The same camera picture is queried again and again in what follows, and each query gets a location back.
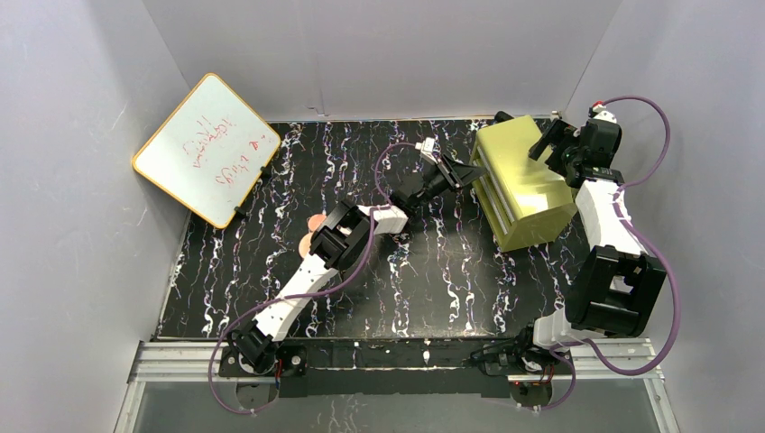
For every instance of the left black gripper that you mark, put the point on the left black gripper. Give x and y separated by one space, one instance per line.
445 172

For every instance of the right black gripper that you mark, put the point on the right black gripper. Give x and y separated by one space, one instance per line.
554 138

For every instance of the green drawer cabinet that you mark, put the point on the green drawer cabinet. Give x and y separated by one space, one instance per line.
524 202

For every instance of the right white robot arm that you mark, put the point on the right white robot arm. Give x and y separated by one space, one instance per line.
619 282

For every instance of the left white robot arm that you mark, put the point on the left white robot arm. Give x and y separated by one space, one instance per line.
338 251

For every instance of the small round pink compact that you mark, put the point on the small round pink compact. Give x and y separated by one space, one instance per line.
315 221

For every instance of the large round pink compact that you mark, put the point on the large round pink compact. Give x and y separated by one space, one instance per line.
304 245

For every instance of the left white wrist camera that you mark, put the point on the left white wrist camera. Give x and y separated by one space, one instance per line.
427 151

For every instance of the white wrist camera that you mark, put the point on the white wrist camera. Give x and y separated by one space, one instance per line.
599 111
427 151

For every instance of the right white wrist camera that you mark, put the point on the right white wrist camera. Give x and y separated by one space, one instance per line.
599 111

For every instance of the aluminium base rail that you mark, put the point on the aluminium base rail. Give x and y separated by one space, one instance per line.
384 385

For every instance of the whiteboard with yellow frame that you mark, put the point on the whiteboard with yellow frame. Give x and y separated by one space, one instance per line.
209 153

